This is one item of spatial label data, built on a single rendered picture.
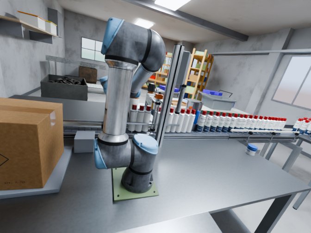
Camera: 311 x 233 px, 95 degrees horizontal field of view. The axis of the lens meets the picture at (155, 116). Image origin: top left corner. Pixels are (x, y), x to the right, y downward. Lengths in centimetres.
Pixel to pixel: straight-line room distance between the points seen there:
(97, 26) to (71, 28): 124
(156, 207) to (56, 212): 36
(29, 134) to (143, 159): 40
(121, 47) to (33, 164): 51
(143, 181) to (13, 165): 46
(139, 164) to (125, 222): 20
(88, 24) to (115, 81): 845
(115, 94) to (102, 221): 44
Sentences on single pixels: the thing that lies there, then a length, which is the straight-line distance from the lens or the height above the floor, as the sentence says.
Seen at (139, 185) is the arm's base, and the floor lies 87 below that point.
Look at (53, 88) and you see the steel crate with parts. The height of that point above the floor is 60.
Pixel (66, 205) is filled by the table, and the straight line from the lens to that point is 69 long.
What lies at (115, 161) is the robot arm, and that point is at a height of 101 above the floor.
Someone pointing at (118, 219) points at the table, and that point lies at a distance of 64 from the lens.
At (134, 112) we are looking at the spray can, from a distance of 102.
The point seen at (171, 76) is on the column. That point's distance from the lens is 88.
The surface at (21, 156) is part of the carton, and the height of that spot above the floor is 99.
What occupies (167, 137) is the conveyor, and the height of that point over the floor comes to 85.
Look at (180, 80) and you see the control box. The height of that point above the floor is 131.
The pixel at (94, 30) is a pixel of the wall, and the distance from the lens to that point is 888.
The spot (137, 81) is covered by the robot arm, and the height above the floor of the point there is 128.
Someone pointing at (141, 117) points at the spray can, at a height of 100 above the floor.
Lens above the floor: 136
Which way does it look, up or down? 19 degrees down
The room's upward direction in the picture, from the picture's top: 11 degrees clockwise
